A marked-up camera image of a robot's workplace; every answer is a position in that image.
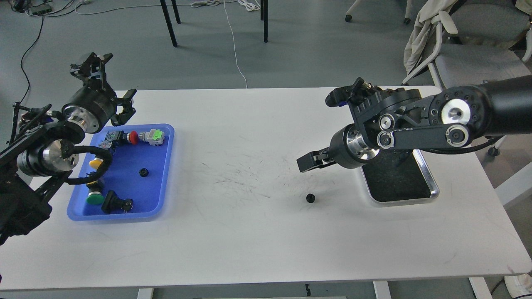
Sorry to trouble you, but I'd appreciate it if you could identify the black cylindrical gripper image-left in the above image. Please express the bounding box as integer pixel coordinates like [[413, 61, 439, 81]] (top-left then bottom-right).
[[62, 53, 137, 134]]

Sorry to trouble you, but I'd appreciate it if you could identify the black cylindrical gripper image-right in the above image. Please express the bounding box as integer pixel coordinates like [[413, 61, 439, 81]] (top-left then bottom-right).
[[297, 125, 380, 173]]

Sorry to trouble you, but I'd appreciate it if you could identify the small black gear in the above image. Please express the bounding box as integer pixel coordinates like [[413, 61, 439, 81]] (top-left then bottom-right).
[[305, 194, 316, 203], [138, 168, 149, 177]]

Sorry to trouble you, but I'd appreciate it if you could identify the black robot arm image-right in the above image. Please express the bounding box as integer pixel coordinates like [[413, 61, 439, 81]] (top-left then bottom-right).
[[297, 75, 532, 173]]

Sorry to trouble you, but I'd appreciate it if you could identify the silver metal tray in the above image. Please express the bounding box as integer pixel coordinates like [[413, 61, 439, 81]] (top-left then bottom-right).
[[362, 149, 440, 206]]

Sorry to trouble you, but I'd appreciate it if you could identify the blue plastic tray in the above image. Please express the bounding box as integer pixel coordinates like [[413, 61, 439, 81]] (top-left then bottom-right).
[[67, 124, 175, 221]]

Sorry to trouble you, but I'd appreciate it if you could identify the black table leg left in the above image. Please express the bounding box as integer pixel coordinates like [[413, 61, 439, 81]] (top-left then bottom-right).
[[160, 0, 181, 48]]

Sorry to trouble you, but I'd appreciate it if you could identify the black table leg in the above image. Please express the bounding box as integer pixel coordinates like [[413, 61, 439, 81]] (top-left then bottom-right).
[[160, 0, 181, 48], [259, 0, 268, 43]]

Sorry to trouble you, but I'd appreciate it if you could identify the black table leg right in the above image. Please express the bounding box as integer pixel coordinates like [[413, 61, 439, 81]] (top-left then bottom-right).
[[259, 0, 268, 43]]

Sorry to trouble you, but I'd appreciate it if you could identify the beige jacket on chair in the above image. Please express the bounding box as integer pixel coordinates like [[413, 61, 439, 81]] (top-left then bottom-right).
[[403, 0, 456, 74]]

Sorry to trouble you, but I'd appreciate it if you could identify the grey office chair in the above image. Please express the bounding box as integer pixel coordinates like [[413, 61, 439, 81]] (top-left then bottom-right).
[[402, 0, 531, 88]]

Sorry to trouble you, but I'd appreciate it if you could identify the red push button switch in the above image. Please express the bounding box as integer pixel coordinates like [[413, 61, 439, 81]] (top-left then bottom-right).
[[104, 130, 140, 146]]

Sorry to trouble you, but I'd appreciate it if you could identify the grey green connector switch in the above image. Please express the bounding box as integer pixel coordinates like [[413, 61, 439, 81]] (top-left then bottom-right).
[[138, 129, 165, 146]]

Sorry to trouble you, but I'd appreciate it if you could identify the yellow push button switch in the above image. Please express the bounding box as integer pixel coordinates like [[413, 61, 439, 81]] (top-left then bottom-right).
[[88, 157, 110, 172]]

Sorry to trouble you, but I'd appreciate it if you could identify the black cable on floor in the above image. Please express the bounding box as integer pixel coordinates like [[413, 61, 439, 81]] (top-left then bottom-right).
[[17, 12, 45, 104]]

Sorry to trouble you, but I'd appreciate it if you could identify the green push button switch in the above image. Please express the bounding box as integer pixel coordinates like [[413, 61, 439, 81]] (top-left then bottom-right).
[[86, 181, 105, 206]]

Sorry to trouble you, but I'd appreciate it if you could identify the black square switch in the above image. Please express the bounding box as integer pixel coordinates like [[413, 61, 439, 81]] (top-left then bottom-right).
[[101, 190, 134, 214]]

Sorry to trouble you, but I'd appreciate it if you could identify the white cable on floor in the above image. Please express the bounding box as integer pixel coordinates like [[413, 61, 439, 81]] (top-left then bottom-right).
[[191, 0, 260, 89]]

